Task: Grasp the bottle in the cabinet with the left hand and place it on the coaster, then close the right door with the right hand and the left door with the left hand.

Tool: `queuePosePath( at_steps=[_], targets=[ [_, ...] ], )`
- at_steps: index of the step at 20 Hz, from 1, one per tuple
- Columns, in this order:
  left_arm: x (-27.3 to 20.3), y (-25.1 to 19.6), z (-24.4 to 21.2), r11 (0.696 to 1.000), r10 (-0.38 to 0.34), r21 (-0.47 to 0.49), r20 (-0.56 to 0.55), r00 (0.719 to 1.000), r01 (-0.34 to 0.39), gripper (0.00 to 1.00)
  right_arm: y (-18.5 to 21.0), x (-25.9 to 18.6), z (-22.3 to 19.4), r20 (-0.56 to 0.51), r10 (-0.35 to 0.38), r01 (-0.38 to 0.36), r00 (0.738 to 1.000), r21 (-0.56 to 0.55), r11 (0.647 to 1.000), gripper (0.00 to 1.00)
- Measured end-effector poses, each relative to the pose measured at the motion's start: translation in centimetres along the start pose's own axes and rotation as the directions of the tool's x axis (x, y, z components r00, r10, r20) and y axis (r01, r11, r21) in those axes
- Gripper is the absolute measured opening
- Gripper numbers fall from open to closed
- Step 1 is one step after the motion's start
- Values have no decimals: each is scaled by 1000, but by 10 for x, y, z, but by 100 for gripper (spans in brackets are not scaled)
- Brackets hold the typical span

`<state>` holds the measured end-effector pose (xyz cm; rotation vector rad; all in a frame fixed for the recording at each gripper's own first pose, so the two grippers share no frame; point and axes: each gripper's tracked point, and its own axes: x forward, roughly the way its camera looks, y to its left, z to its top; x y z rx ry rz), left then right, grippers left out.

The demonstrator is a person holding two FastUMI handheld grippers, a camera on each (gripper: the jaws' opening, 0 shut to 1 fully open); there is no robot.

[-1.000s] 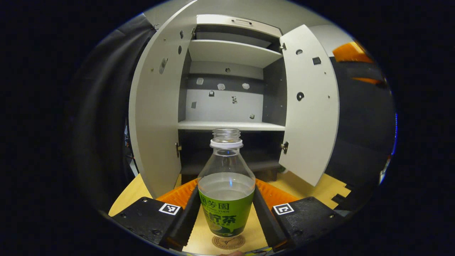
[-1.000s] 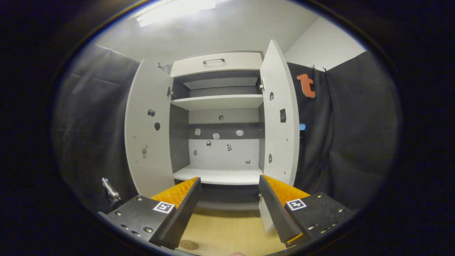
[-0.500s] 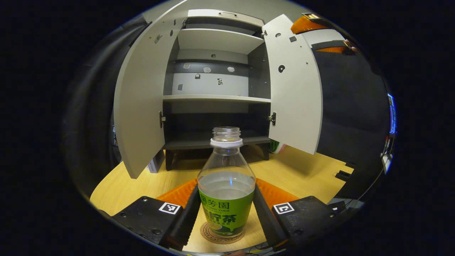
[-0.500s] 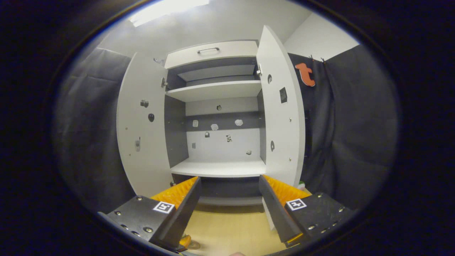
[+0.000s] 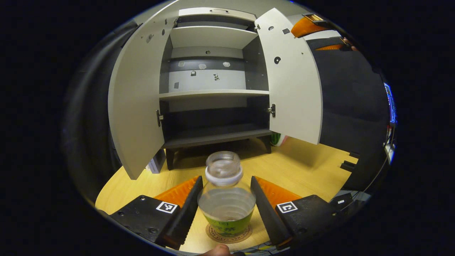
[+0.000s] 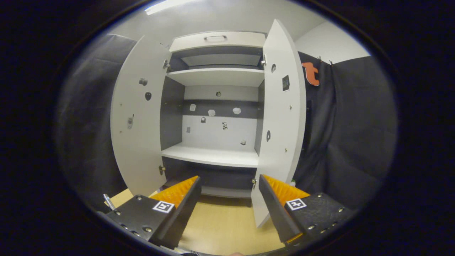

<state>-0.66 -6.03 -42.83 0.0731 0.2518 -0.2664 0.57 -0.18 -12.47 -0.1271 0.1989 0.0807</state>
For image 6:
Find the black backdrop cloth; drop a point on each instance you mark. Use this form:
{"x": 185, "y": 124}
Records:
{"x": 355, "y": 124}

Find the white cabinet door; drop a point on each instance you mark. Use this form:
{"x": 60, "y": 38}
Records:
{"x": 280, "y": 117}
{"x": 138, "y": 149}

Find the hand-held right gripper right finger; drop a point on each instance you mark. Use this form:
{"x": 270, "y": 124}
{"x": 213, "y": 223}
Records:
{"x": 275, "y": 209}

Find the thin white object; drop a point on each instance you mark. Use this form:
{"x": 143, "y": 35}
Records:
{"x": 109, "y": 201}

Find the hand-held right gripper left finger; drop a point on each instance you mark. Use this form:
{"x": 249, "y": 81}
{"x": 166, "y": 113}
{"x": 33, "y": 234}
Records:
{"x": 185, "y": 209}

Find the white cabinet drawer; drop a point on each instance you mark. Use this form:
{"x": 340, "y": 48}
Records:
{"x": 241, "y": 41}

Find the white cabinet shelf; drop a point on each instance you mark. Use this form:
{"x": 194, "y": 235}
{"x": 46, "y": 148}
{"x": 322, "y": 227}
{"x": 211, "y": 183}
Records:
{"x": 213, "y": 155}
{"x": 217, "y": 76}

